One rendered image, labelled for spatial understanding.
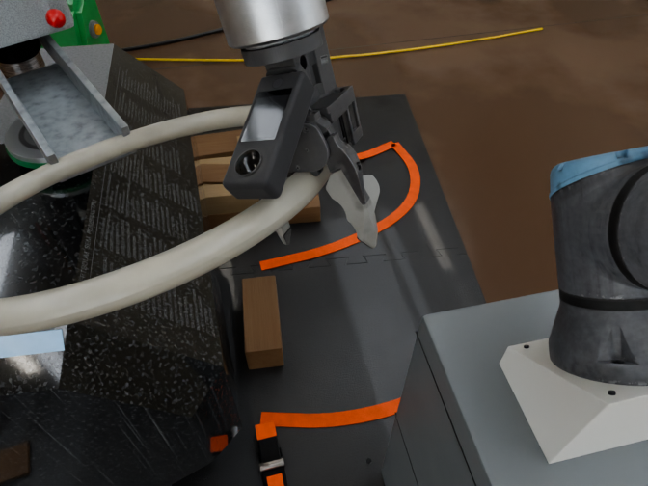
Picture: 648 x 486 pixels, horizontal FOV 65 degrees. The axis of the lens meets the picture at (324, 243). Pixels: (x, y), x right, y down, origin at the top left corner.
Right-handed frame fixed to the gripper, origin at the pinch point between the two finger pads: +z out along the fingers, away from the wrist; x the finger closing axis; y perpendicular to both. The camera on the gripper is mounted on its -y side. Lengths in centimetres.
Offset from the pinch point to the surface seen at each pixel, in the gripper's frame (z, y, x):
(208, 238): -8.6, -12.3, 2.5
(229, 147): 46, 141, 128
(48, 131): -10, 14, 55
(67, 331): 21, 0, 57
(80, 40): -11, 146, 197
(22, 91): -16, 22, 68
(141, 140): -6.9, 15.7, 37.1
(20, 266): 13, 6, 72
